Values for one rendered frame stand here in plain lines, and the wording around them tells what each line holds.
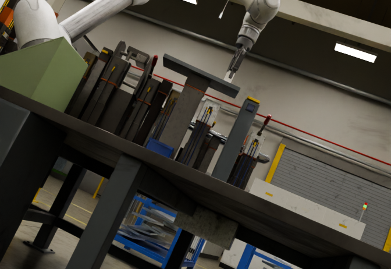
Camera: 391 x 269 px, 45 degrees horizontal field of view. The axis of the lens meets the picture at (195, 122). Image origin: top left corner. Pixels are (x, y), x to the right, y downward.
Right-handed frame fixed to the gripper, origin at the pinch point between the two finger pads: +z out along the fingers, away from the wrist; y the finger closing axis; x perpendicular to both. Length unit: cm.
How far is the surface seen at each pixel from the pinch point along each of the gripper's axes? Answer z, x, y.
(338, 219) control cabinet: -67, -492, 657
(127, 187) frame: 64, 27, -47
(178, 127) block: 30.4, 11.5, -0.9
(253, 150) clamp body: 22.6, -27.2, 6.4
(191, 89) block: 12.6, 13.5, -0.5
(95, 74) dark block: 22, 53, 22
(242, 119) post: 15.3, -12.1, -6.5
